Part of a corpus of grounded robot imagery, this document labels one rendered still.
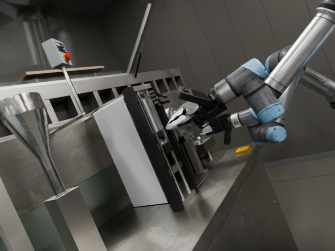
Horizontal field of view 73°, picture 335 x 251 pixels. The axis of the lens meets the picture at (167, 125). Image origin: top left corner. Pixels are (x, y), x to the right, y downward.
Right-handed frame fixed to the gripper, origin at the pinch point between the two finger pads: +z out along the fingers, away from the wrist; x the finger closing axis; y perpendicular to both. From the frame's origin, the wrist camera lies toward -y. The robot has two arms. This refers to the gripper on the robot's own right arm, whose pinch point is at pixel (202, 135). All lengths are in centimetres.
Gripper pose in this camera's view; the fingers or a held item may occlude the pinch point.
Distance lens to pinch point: 134.5
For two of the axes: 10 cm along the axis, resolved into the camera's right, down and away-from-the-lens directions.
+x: -5.3, 2.7, -8.1
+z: -7.6, 2.9, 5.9
